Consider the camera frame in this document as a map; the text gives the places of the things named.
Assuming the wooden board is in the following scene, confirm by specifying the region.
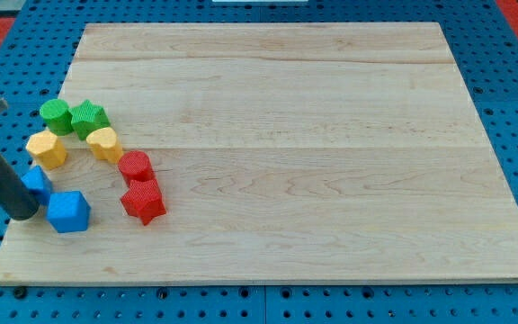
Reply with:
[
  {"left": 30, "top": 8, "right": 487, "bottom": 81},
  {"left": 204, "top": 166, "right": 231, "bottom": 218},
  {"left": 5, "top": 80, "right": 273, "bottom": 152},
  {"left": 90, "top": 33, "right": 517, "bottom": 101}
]
[{"left": 0, "top": 22, "right": 518, "bottom": 286}]

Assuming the red star block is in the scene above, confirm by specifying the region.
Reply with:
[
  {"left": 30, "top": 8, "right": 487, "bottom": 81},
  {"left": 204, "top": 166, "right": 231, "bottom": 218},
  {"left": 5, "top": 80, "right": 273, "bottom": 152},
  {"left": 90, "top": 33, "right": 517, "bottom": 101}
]
[{"left": 121, "top": 179, "right": 167, "bottom": 226}]

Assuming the red cylinder block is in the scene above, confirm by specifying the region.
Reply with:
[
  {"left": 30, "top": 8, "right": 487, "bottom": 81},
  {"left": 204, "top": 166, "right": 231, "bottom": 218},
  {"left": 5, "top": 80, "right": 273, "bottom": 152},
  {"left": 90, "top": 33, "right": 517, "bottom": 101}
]
[{"left": 117, "top": 150, "right": 155, "bottom": 186}]

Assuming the yellow heart block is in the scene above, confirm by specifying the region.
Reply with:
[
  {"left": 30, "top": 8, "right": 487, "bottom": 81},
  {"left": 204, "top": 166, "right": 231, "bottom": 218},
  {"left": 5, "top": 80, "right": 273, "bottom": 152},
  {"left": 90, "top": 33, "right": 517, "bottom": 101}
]
[{"left": 85, "top": 127, "right": 123, "bottom": 164}]

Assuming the green star block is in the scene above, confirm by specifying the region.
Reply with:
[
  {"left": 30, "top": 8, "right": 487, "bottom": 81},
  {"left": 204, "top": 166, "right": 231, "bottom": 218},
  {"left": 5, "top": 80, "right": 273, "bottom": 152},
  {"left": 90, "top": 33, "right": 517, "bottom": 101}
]
[{"left": 69, "top": 100, "right": 111, "bottom": 140}]

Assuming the blue cube block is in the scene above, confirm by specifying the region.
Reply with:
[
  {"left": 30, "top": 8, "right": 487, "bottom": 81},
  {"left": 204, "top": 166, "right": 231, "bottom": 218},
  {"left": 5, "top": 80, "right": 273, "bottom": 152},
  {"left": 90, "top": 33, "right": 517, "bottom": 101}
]
[{"left": 46, "top": 191, "right": 91, "bottom": 233}]

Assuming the green cylinder block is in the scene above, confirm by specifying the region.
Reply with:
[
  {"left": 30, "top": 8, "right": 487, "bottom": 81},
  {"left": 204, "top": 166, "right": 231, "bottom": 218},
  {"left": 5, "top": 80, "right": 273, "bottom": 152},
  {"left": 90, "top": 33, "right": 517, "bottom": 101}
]
[{"left": 39, "top": 99, "right": 74, "bottom": 136}]

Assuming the yellow hexagon block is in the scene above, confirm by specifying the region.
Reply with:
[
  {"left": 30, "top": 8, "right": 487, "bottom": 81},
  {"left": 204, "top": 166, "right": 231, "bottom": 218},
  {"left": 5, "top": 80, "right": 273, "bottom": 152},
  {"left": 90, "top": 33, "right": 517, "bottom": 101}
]
[{"left": 26, "top": 130, "right": 67, "bottom": 170}]

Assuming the small blue block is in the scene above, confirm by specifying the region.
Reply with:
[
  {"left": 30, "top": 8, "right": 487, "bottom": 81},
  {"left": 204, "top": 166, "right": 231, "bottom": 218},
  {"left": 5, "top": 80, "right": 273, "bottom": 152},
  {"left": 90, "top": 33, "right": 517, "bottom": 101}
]
[{"left": 21, "top": 166, "right": 54, "bottom": 205}]

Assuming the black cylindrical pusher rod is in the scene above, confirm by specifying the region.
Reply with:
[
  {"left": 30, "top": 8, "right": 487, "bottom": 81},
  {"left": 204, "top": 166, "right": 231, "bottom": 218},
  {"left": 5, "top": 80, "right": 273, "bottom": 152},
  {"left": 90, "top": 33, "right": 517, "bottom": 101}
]
[{"left": 0, "top": 154, "right": 40, "bottom": 221}]

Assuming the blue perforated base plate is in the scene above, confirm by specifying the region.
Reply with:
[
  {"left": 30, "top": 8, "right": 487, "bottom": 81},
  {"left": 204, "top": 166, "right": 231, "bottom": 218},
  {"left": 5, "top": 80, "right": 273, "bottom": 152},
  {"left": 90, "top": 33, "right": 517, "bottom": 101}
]
[{"left": 0, "top": 1, "right": 518, "bottom": 323}]

